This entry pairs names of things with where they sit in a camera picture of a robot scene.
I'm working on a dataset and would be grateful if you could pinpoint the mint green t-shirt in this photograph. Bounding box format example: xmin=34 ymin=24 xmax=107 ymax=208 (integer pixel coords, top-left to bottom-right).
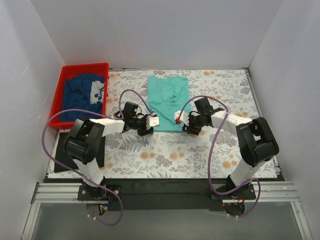
xmin=147 ymin=75 xmax=190 ymax=133

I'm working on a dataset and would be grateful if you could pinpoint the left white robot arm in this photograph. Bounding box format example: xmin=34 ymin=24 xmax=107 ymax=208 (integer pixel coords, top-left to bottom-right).
xmin=62 ymin=102 xmax=160 ymax=200

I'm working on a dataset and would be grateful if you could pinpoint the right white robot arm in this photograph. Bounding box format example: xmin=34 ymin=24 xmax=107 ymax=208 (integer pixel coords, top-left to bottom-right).
xmin=174 ymin=95 xmax=280 ymax=199

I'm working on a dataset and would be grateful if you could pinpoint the floral patterned table mat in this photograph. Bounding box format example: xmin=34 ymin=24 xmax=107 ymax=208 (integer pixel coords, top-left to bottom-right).
xmin=47 ymin=69 xmax=278 ymax=179

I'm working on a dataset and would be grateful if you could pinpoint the navy blue printed t-shirt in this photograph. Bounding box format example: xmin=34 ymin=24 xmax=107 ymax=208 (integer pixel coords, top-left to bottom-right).
xmin=60 ymin=73 xmax=105 ymax=123

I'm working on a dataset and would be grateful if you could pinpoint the red plastic bin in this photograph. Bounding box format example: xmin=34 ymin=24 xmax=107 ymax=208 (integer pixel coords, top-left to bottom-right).
xmin=49 ymin=62 xmax=109 ymax=130

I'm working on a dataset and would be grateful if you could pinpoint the folded black t-shirt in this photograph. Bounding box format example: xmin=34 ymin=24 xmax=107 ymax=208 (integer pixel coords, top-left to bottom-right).
xmin=55 ymin=132 xmax=106 ymax=170

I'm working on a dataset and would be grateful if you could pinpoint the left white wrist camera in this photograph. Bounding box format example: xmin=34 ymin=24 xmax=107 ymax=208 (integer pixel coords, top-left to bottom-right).
xmin=146 ymin=111 xmax=160 ymax=129

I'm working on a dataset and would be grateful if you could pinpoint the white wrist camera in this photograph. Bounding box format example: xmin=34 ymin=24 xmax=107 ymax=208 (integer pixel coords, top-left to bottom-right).
xmin=146 ymin=111 xmax=160 ymax=129
xmin=174 ymin=110 xmax=189 ymax=126

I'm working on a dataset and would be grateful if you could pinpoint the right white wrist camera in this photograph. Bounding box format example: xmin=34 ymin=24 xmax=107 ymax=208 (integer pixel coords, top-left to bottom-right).
xmin=174 ymin=110 xmax=189 ymax=126

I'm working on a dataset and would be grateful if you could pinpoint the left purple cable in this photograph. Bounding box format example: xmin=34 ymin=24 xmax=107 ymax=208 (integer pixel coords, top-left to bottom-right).
xmin=41 ymin=89 xmax=157 ymax=226

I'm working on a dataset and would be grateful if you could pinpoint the purple cable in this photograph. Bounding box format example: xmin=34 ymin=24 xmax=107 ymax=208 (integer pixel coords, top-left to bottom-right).
xmin=177 ymin=95 xmax=262 ymax=219
xmin=41 ymin=89 xmax=157 ymax=226

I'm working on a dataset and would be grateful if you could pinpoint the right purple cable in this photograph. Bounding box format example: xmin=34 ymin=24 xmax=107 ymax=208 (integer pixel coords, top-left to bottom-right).
xmin=177 ymin=95 xmax=262 ymax=219

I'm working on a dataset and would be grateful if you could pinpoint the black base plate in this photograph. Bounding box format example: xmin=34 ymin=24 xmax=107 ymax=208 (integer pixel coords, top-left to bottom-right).
xmin=77 ymin=178 xmax=256 ymax=215

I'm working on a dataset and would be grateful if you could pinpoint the aluminium mounting rail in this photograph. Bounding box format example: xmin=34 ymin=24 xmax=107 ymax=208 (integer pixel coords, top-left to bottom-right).
xmin=32 ymin=179 xmax=300 ymax=203

